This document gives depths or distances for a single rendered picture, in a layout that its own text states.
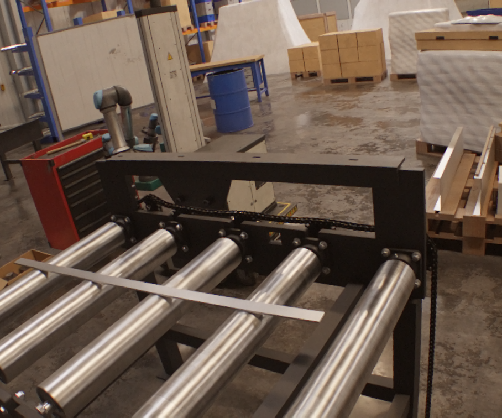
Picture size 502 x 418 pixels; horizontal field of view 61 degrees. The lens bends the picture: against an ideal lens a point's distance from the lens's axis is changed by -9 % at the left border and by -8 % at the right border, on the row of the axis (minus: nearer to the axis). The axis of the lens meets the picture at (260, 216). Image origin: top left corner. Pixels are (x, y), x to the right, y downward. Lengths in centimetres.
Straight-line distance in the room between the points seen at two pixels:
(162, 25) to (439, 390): 256
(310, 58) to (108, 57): 629
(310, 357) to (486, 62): 359
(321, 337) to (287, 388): 20
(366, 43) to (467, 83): 524
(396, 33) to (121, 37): 544
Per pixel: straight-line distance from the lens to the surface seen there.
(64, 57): 600
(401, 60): 957
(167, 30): 308
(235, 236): 161
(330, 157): 140
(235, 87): 695
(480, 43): 449
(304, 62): 1143
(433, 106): 484
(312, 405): 93
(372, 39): 953
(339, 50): 971
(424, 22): 939
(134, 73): 622
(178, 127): 307
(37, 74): 1001
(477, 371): 231
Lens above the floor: 160
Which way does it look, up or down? 24 degrees down
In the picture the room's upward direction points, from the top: 10 degrees counter-clockwise
